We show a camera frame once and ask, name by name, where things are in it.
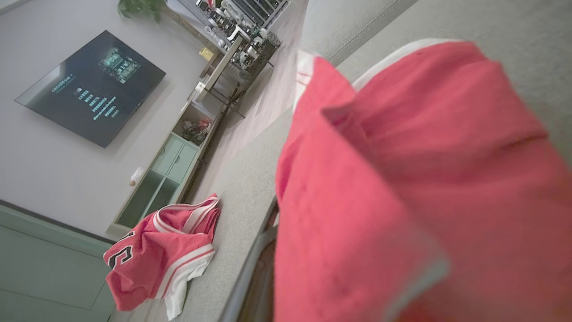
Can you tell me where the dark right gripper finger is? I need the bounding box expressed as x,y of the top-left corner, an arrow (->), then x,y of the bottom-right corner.
219,199 -> 278,322

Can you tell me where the red Bulls 23 jersey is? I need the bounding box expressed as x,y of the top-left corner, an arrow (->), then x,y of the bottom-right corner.
103,193 -> 221,321

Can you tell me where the red jersey with white trim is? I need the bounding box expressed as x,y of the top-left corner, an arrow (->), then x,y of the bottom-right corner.
273,38 -> 572,322

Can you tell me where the grey fabric sofa seat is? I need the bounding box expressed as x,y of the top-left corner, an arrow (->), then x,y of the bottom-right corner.
109,0 -> 572,322

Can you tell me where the pale green television cabinet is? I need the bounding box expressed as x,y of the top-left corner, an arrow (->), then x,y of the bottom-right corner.
106,101 -> 226,238

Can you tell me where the white table with black legs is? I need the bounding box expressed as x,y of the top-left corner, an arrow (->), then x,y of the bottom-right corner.
193,35 -> 247,119

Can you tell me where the black perforated bin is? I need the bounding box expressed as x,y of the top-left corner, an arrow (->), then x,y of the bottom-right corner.
244,31 -> 282,82

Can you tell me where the white robot equipment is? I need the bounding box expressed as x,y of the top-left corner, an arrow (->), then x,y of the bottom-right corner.
196,0 -> 293,46

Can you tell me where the green leafy houseplant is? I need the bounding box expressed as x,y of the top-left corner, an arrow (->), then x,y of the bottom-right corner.
117,0 -> 168,23

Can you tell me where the wall-mounted flat television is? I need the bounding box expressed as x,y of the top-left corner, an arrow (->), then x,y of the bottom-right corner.
15,30 -> 167,149

